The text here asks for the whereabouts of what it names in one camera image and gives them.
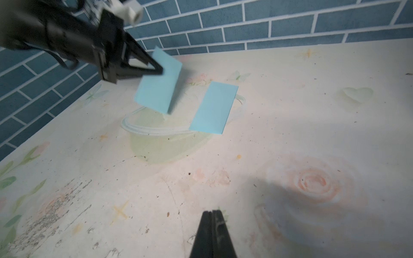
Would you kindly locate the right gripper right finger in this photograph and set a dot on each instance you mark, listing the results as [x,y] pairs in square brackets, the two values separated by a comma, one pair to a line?
[221,241]

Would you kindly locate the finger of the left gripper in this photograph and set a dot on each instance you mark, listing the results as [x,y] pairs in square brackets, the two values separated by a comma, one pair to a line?
[130,72]
[134,50]

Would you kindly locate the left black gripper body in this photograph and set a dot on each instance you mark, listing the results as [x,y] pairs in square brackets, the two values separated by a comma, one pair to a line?
[71,40]

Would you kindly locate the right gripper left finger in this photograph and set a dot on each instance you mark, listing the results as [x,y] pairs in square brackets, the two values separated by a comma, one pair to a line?
[203,244]

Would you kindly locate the light blue paper front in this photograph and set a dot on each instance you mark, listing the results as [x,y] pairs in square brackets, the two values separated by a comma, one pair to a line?
[156,91]

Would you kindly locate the light blue paper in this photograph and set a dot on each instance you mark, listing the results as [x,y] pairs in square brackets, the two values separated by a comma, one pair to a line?
[213,112]
[156,91]

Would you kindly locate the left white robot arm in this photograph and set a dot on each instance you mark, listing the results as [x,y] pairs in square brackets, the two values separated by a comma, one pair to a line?
[23,24]

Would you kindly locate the floral table mat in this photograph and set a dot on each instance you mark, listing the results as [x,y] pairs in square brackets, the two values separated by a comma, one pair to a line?
[315,161]

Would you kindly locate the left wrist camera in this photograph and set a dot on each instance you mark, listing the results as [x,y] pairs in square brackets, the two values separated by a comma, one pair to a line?
[131,11]

